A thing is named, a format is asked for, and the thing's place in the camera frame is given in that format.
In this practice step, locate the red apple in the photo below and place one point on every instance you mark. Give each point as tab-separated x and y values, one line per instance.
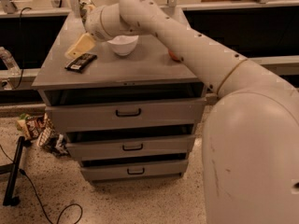
173	56

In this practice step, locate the bottom grey drawer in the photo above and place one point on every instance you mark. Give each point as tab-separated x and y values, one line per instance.
134	170

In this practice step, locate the clear plastic bottle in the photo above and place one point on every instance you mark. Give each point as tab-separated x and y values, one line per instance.
9	62

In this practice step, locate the black rxbar chocolate bar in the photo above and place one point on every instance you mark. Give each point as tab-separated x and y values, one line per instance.
81	62

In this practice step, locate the top grey drawer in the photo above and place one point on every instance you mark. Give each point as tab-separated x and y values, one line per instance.
96	117

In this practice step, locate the white bowl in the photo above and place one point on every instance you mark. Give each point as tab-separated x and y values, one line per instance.
123	45

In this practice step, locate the grey drawer cabinet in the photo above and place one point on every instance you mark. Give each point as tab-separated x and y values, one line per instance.
147	74

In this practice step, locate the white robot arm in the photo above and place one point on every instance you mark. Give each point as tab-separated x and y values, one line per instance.
250	140

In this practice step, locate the brown snack bag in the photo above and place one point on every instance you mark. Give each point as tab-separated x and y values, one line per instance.
32	126

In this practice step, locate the grey drawer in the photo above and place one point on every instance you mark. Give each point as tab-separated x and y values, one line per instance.
96	117
134	170
127	148

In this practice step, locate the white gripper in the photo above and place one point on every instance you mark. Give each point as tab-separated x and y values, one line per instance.
93	24

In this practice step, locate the middle grey drawer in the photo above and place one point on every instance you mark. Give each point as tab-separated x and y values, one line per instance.
127	148

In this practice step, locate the checkered snack bag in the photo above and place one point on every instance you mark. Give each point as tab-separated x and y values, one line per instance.
52	142

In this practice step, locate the black stand leg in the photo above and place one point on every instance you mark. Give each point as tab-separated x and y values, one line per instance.
12	170

